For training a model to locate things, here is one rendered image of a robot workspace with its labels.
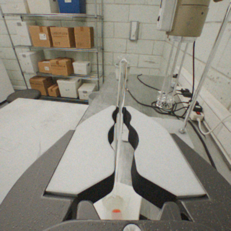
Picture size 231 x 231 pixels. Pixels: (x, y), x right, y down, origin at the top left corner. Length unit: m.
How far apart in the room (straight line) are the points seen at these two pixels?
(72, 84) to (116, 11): 1.35
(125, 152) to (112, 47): 2.22
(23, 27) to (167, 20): 2.52
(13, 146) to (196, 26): 0.74
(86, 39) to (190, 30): 1.94
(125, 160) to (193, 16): 0.48
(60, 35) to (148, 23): 1.35
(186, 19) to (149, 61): 2.15
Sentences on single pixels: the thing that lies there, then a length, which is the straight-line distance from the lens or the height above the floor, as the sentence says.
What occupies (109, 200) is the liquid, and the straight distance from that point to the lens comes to 0.32.
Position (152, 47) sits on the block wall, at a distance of 2.56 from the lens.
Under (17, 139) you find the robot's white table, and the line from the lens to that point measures 0.70.
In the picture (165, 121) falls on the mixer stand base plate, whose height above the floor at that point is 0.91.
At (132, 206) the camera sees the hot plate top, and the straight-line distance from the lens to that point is 0.35.
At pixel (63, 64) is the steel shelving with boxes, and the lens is 2.46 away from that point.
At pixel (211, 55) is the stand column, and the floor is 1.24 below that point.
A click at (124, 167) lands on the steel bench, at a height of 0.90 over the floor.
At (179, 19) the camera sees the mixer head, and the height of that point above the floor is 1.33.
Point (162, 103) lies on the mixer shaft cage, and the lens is 0.56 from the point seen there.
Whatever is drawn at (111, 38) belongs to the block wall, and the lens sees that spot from 2.58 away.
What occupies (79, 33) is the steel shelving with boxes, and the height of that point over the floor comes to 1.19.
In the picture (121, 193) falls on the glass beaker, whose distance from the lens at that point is 0.31.
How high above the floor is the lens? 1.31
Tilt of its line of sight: 34 degrees down
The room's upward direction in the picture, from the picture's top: 2 degrees clockwise
